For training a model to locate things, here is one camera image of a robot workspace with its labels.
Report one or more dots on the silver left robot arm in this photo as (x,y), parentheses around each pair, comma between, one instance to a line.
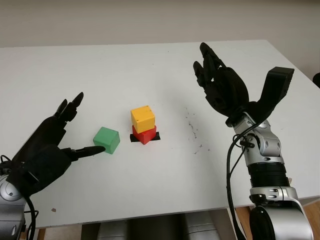
(10,212)

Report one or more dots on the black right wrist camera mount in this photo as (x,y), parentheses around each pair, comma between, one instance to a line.
(272,95)

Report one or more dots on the black tape strip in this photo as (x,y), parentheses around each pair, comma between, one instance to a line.
(157,137)

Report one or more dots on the yellow wooden cube block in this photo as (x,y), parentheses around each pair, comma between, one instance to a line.
(143,120)

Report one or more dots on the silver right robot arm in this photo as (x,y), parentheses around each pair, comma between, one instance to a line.
(270,175)

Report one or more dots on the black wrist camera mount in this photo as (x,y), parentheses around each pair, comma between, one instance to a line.
(27,177)
(272,95)

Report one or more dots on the red wooden cube block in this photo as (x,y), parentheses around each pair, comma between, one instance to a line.
(147,136)

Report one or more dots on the dark object beside table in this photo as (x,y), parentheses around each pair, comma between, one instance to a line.
(317,80)

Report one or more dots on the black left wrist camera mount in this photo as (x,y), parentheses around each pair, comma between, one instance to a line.
(27,177)

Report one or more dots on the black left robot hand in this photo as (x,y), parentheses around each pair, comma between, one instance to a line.
(42,145)

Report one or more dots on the green wooden cube block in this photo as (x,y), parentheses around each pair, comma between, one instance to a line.
(106,140)

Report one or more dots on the white table leg frame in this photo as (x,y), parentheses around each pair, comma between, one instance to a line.
(310,201)

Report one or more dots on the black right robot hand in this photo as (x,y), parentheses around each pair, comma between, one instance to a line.
(227,87)

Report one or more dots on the silver black robot lower body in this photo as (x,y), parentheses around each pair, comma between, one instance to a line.
(162,227)

